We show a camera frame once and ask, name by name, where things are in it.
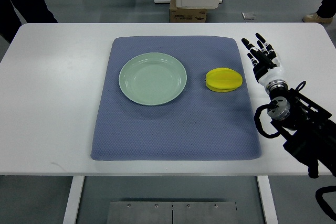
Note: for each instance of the yellow starfruit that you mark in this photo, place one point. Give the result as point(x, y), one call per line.
point(223, 80)

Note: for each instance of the person in dark clothes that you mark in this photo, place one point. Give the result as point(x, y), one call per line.
point(33, 11)

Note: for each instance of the white right table leg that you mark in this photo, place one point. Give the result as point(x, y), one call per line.
point(267, 201)

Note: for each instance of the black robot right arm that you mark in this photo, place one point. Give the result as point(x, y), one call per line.
point(306, 126)

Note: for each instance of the person leg with tan shoe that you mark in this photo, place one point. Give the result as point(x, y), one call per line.
point(324, 14)

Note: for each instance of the white left table leg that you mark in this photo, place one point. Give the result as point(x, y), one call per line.
point(74, 198)

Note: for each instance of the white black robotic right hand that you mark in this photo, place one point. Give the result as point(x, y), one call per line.
point(267, 67)

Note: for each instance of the white table leg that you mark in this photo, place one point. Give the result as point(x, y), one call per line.
point(74, 198)
point(267, 201)

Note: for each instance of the light green plate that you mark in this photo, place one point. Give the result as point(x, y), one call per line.
point(152, 79)

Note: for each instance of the small grey floor plate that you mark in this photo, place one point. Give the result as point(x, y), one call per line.
point(248, 15)

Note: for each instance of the blue textured mat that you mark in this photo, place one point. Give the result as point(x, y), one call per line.
point(198, 125)

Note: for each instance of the brown cardboard box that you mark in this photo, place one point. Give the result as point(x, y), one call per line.
point(180, 15)

